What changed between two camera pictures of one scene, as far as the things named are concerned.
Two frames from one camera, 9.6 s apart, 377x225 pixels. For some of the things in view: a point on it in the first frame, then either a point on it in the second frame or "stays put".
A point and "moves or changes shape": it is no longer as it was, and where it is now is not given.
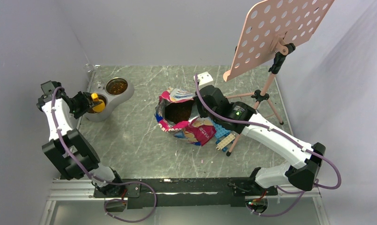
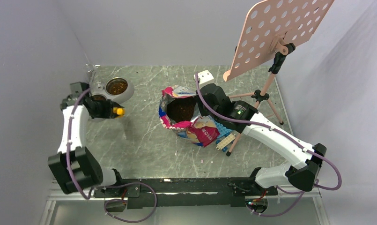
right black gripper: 202,113 stays put
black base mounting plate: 151,193 stays put
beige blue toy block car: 223,144 stays put
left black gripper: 85,98 → 108,105
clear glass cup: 88,67 stays put
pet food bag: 195,130 moves or changes shape
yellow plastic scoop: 100,108 moves or changes shape
